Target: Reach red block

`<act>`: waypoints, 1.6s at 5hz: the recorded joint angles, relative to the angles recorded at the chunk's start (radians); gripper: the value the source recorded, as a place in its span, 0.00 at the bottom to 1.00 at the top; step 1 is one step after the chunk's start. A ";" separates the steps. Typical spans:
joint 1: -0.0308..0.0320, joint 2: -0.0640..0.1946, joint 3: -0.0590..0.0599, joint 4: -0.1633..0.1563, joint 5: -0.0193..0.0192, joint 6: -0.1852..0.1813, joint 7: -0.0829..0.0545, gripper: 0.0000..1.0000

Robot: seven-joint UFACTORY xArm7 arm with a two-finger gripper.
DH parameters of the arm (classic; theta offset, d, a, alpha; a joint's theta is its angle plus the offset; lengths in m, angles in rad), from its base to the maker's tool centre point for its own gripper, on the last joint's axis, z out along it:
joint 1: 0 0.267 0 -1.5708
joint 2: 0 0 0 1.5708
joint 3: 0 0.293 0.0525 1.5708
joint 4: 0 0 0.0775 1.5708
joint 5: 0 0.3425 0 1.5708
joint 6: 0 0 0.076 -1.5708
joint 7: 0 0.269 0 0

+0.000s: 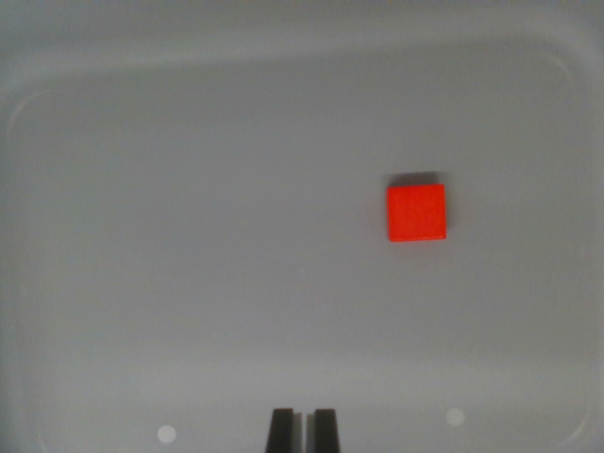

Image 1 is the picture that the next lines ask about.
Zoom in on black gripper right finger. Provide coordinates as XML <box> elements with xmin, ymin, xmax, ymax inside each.
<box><xmin>306</xmin><ymin>408</ymin><xmax>343</xmax><ymax>453</ymax></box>

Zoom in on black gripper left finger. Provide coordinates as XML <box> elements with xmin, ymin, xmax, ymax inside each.
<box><xmin>265</xmin><ymin>407</ymin><xmax>303</xmax><ymax>453</ymax></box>

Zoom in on white plastic tray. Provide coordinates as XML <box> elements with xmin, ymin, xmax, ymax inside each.
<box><xmin>0</xmin><ymin>0</ymin><xmax>604</xmax><ymax>453</ymax></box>

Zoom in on red wooden block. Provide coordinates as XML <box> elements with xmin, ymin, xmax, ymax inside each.
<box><xmin>386</xmin><ymin>183</ymin><xmax>447</xmax><ymax>243</ymax></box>

